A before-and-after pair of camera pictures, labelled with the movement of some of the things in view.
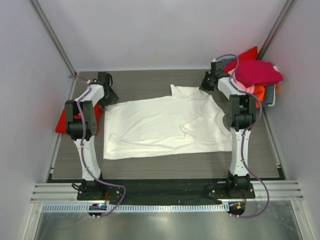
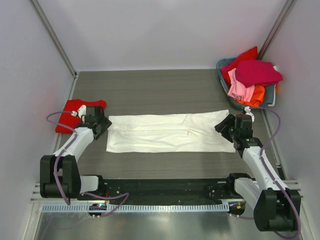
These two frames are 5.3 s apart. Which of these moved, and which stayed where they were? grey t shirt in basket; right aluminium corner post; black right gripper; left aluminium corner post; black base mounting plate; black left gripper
Moved: black right gripper; black left gripper
Stayed: right aluminium corner post; black base mounting plate; left aluminium corner post; grey t shirt in basket
